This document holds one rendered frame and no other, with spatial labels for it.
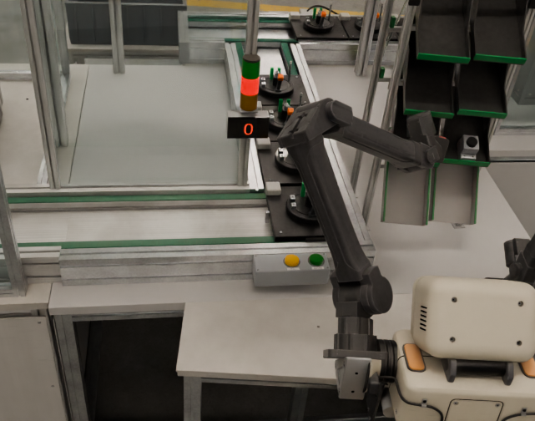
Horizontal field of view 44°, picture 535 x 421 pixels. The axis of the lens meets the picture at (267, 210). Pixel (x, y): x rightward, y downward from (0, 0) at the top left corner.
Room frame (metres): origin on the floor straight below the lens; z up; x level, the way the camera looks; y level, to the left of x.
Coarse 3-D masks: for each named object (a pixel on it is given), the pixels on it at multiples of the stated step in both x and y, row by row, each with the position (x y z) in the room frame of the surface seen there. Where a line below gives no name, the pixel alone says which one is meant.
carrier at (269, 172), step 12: (264, 144) 1.89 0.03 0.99; (276, 144) 1.93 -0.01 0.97; (324, 144) 1.96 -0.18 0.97; (264, 156) 1.84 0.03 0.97; (276, 156) 1.82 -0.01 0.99; (288, 156) 1.83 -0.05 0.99; (264, 168) 1.78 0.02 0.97; (276, 168) 1.78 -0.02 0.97; (288, 168) 1.77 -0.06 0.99; (264, 180) 1.71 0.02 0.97; (276, 180) 1.72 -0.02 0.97; (288, 180) 1.72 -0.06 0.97; (300, 180) 1.73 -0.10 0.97; (336, 180) 1.75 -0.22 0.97
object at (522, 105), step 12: (528, 48) 2.33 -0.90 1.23; (528, 60) 2.33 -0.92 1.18; (528, 72) 2.34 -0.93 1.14; (516, 84) 2.33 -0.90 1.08; (528, 84) 2.34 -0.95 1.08; (516, 96) 2.33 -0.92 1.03; (528, 96) 2.34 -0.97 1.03; (516, 108) 2.34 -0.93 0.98; (528, 108) 2.35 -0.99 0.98; (504, 120) 2.33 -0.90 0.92; (516, 120) 2.34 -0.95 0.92; (528, 120) 2.35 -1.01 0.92
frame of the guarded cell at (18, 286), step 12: (0, 72) 2.38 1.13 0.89; (12, 72) 2.38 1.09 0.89; (24, 72) 2.39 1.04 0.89; (0, 168) 1.25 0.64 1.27; (0, 180) 1.22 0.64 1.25; (0, 192) 1.22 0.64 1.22; (0, 204) 1.22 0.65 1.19; (0, 216) 1.22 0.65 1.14; (0, 228) 1.22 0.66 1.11; (12, 228) 1.24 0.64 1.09; (12, 240) 1.22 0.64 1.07; (12, 252) 1.22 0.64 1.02; (12, 264) 1.22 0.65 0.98; (12, 276) 1.22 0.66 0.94; (24, 276) 1.27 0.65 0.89; (0, 288) 1.21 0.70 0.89; (12, 288) 1.21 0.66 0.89; (24, 288) 1.23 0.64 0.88
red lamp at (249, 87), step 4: (244, 80) 1.64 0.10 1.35; (248, 80) 1.64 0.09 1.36; (252, 80) 1.64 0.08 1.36; (256, 80) 1.65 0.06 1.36; (244, 84) 1.64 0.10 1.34; (248, 84) 1.64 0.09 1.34; (252, 84) 1.64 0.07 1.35; (256, 84) 1.65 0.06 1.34; (244, 88) 1.64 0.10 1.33; (248, 88) 1.64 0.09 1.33; (252, 88) 1.64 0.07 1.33; (256, 88) 1.65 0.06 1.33; (244, 92) 1.64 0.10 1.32; (248, 92) 1.64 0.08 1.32; (252, 92) 1.64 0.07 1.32; (256, 92) 1.65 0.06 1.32
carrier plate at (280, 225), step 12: (288, 192) 1.66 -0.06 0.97; (276, 204) 1.60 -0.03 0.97; (276, 216) 1.54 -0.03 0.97; (288, 216) 1.54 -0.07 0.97; (276, 228) 1.48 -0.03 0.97; (288, 228) 1.49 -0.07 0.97; (300, 228) 1.49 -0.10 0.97; (312, 228) 1.50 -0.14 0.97; (276, 240) 1.44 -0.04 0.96; (288, 240) 1.45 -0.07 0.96; (300, 240) 1.46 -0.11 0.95
